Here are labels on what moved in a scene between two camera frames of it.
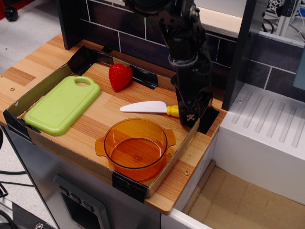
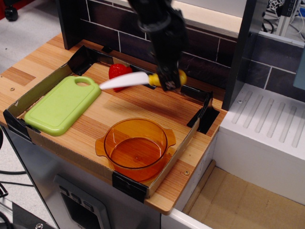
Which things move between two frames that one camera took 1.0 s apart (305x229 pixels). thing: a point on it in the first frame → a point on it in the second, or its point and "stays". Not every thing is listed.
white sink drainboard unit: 262,138 stays
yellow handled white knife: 153,106 → 139,78
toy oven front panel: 87,211 stays
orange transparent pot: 136,148 stays
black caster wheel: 11,13 stays
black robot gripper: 192,79 → 166,27
